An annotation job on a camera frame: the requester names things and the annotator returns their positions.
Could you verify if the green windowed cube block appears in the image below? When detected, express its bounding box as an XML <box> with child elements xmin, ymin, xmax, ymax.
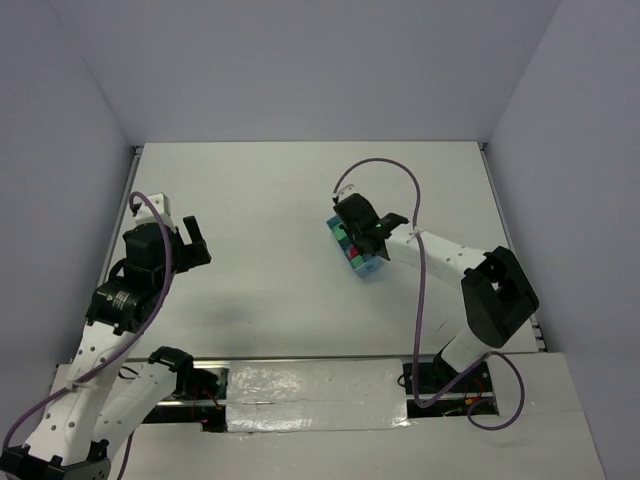
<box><xmin>333</xmin><ymin>225</ymin><xmax>348</xmax><ymax>241</ymax></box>

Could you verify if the blue plastic box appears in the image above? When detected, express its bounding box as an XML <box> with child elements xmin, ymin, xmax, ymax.
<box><xmin>326</xmin><ymin>215</ymin><xmax>384</xmax><ymax>279</ymax></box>

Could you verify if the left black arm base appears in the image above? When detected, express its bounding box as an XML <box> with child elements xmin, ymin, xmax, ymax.
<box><xmin>143</xmin><ymin>346</ymin><xmax>229</xmax><ymax>433</ymax></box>

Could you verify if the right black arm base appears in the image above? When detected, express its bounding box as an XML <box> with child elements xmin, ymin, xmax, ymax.
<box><xmin>402</xmin><ymin>357</ymin><xmax>494</xmax><ymax>406</ymax></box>

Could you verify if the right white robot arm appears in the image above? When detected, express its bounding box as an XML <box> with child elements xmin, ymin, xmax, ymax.
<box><xmin>333</xmin><ymin>193</ymin><xmax>539</xmax><ymax>385</ymax></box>

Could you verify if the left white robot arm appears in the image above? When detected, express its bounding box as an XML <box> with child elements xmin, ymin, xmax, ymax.
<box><xmin>1</xmin><ymin>216</ymin><xmax>211</xmax><ymax>479</ymax></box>

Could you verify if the silver tape covered panel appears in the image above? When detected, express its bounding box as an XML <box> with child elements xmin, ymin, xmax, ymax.
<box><xmin>225</xmin><ymin>359</ymin><xmax>409</xmax><ymax>433</ymax></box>

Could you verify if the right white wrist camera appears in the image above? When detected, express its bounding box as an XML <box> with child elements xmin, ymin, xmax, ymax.
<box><xmin>332</xmin><ymin>184</ymin><xmax>358</xmax><ymax>200</ymax></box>

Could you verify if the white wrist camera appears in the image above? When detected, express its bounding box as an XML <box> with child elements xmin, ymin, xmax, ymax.
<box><xmin>332</xmin><ymin>184</ymin><xmax>358</xmax><ymax>200</ymax></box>
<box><xmin>130</xmin><ymin>192</ymin><xmax>173</xmax><ymax>228</ymax></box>

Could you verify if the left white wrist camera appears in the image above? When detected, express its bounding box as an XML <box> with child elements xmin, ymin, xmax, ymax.
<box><xmin>130</xmin><ymin>192</ymin><xmax>173</xmax><ymax>228</ymax></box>

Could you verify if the aluminium rail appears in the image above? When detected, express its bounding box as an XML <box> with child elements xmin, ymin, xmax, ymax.
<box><xmin>124</xmin><ymin>353</ymin><xmax>441</xmax><ymax>365</ymax></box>

